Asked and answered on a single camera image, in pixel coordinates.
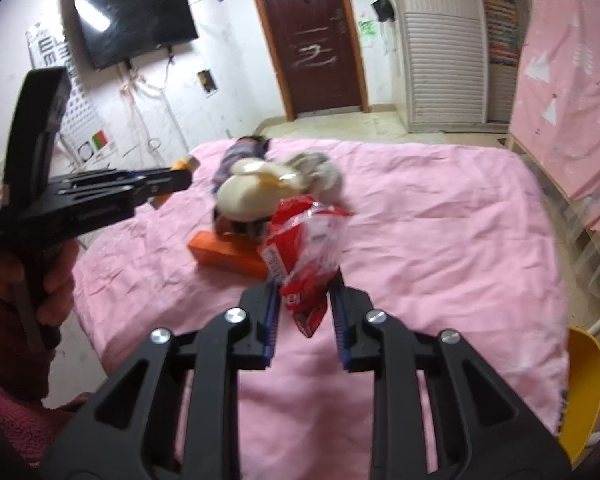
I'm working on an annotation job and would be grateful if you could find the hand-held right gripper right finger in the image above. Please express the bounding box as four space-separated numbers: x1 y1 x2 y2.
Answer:
329 269 574 480

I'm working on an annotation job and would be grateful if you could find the grey crumpled cloth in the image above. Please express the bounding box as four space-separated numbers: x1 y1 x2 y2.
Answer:
280 152 347 207

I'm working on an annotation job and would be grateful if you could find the pink bed sheet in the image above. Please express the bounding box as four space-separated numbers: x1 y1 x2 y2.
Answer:
72 137 570 480

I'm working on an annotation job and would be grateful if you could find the colourful striped wall poster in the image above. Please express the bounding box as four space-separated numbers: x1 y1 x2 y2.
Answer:
482 0 519 69

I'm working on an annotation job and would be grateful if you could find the orange cardboard box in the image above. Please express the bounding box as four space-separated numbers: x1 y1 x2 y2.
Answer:
187 230 272 279

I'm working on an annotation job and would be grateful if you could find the person's left hand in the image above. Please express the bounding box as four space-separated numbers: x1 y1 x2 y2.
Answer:
0 241 81 350

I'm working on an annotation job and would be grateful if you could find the red plastic snack wrapper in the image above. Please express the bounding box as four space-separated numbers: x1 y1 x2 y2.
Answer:
259 195 354 339

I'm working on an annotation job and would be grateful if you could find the cream plush toy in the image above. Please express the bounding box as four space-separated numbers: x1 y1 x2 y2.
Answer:
215 159 307 222

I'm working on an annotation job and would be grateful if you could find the person's left forearm red sleeve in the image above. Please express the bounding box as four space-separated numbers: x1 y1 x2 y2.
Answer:
0 254 92 467

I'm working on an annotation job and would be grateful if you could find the white louvered wardrobe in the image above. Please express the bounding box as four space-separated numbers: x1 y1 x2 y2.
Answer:
382 0 492 134

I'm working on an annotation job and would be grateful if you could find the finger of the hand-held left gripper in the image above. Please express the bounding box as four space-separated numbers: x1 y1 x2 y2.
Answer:
50 167 193 197
54 185 150 228

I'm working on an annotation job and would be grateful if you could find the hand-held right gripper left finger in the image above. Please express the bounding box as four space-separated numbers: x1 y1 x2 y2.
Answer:
40 281 281 480

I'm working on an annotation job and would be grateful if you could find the dark brown door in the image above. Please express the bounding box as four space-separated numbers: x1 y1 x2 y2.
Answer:
243 0 369 121

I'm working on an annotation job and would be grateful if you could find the white hanging cable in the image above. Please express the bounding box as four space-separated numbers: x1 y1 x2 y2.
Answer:
119 57 192 157

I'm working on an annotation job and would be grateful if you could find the yellow plastic chair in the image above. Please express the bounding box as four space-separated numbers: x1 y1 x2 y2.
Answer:
559 325 600 467

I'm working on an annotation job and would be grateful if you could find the purple striped cloth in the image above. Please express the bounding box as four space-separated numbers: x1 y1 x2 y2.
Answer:
212 135 272 187

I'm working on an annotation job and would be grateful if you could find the black wall television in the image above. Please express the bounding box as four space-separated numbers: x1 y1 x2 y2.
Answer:
72 0 200 71

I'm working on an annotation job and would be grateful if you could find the pink printed curtain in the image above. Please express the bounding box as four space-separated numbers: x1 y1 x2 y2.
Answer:
509 0 600 247

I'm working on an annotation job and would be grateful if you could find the eye chart wall poster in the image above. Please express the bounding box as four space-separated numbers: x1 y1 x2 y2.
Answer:
26 22 117 162

